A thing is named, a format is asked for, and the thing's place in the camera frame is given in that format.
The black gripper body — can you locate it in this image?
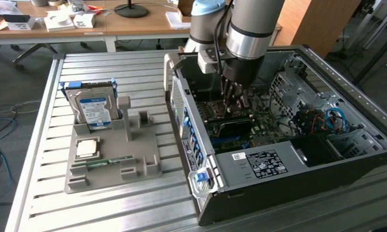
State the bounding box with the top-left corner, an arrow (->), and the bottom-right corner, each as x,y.
219,57 -> 266,88

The black graphics card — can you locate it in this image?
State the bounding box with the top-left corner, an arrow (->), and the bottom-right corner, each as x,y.
210,117 -> 257,139

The perforated metal drive cage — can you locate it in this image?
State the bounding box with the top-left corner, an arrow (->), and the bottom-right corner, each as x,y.
270,52 -> 314,114

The green motherboard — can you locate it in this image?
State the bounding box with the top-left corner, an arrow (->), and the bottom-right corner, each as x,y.
194,88 -> 293,155

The blue expansion slot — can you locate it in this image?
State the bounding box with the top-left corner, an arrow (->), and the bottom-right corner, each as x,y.
212,136 -> 245,144

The grey chipset heatsink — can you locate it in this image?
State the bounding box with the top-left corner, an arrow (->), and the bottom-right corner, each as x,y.
251,137 -> 273,148

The wooden cabinet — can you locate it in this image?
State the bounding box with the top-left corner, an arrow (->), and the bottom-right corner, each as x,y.
274,0 -> 365,58

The white paper stack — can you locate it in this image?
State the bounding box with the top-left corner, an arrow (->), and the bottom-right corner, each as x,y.
166,11 -> 192,30

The black plastic cover box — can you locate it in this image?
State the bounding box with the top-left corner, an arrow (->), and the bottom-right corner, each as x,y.
290,135 -> 346,169

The brown cardboard box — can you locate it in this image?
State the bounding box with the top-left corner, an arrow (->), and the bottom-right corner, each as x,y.
176,0 -> 195,17

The grey power supply unit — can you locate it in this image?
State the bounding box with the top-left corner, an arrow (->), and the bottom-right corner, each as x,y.
210,141 -> 310,191

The blue case latch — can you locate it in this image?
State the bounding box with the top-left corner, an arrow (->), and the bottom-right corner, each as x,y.
195,171 -> 211,184

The wooden desk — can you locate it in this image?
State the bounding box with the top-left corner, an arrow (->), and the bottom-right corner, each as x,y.
0,0 -> 108,53
106,0 -> 194,53

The grey plastic parts rack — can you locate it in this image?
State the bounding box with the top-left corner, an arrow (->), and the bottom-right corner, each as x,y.
63,96 -> 164,194

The metal disk bay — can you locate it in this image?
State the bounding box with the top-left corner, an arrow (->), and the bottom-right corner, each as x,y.
326,128 -> 387,160

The hard disk in blue caddy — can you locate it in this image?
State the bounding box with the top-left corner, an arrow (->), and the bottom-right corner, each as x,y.
59,78 -> 122,131

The black round lamp base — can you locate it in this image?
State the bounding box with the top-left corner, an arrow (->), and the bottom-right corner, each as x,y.
114,0 -> 150,19

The green RAM stick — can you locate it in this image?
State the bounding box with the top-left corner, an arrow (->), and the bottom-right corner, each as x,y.
74,156 -> 134,168

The open black PC case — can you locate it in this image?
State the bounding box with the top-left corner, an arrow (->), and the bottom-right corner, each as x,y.
163,44 -> 387,227

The silver CPU chip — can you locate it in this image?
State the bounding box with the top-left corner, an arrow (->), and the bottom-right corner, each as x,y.
76,139 -> 99,158

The red and white packet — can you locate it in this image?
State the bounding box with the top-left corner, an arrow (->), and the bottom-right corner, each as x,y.
88,4 -> 107,15

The small white carton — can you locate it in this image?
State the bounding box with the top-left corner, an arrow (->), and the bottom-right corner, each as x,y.
72,13 -> 98,29

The white box with tape roll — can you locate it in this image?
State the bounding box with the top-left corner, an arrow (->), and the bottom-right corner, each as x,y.
43,10 -> 76,33

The black and white box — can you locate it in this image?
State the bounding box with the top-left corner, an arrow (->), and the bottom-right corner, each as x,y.
1,14 -> 36,31

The clear plastic bag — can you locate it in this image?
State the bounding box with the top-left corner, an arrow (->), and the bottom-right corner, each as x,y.
0,0 -> 22,15

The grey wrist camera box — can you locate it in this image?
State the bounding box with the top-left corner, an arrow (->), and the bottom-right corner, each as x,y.
198,47 -> 230,74

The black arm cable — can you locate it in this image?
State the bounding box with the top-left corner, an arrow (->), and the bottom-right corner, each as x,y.
214,0 -> 235,74

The red and black wire bundle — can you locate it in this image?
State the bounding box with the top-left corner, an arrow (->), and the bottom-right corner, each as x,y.
293,110 -> 327,136

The blue data cable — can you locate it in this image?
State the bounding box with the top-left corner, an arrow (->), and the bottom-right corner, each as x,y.
325,107 -> 350,135

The dark metal frame post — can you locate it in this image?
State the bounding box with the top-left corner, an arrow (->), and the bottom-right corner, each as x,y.
353,14 -> 387,85

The grey floor cable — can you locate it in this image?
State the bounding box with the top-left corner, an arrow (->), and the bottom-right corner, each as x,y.
0,100 -> 42,114

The blue floor cable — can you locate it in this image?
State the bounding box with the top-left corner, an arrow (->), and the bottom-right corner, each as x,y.
0,106 -> 19,206

